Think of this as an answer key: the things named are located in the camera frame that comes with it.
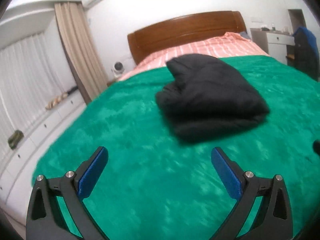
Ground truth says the black puffer jacket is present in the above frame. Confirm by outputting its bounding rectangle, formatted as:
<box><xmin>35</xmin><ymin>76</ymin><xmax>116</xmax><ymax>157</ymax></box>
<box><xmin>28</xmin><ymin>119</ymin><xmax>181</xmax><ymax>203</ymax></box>
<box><xmin>156</xmin><ymin>54</ymin><xmax>270</xmax><ymax>142</ymax></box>

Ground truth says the white low window cabinet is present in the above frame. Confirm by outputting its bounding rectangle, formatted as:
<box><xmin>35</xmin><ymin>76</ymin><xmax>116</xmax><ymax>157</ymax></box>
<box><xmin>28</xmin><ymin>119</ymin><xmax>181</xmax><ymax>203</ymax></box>
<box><xmin>0</xmin><ymin>89</ymin><xmax>89</xmax><ymax>205</ymax></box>

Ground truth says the dark green small object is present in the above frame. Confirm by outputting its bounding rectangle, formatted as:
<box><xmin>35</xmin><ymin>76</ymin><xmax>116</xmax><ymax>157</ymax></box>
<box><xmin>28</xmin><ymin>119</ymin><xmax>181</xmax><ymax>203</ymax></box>
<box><xmin>8</xmin><ymin>129</ymin><xmax>24</xmax><ymax>150</ymax></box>

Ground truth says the green bed blanket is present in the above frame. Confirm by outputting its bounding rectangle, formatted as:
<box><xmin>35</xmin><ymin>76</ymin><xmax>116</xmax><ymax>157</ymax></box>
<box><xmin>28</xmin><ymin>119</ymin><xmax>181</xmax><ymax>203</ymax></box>
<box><xmin>34</xmin><ymin>56</ymin><xmax>319</xmax><ymax>239</ymax></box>

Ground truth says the white sheer curtain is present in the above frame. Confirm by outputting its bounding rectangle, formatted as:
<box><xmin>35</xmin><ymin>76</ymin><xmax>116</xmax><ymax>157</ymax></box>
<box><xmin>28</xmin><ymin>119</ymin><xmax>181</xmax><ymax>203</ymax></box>
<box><xmin>1</xmin><ymin>33</ymin><xmax>75</xmax><ymax>160</ymax></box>

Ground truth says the beige curtain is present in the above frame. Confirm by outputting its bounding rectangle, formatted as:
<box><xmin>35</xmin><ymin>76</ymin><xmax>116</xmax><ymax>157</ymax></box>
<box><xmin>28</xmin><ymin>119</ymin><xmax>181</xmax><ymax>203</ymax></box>
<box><xmin>54</xmin><ymin>2</ymin><xmax>108</xmax><ymax>104</ymax></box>

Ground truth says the pink striped bed sheet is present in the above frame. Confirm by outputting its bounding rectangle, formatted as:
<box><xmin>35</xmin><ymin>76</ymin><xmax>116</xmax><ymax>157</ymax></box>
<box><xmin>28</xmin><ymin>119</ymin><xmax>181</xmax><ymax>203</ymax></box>
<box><xmin>119</xmin><ymin>32</ymin><xmax>267</xmax><ymax>81</ymax></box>

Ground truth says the hanging black and blue coat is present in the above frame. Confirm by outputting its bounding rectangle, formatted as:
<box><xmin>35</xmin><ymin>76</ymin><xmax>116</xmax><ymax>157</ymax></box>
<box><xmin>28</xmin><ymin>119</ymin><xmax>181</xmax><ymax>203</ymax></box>
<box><xmin>293</xmin><ymin>27</ymin><xmax>319</xmax><ymax>81</ymax></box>

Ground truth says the white dresser cabinet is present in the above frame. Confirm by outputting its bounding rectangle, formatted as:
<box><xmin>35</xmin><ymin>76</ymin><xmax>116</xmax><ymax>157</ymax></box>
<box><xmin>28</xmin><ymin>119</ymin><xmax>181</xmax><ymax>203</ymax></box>
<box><xmin>250</xmin><ymin>28</ymin><xmax>295</xmax><ymax>65</ymax></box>

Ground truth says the brown wooden headboard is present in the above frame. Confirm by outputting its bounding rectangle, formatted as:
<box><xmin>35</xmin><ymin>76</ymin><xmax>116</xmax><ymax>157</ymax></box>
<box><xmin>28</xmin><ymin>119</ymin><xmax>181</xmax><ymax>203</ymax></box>
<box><xmin>127</xmin><ymin>11</ymin><xmax>247</xmax><ymax>64</ymax></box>

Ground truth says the braided rope item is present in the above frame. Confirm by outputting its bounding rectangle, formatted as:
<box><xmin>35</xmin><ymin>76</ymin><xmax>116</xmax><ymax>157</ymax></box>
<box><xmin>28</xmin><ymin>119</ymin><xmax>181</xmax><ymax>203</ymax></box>
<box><xmin>46</xmin><ymin>93</ymin><xmax>68</xmax><ymax>110</ymax></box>

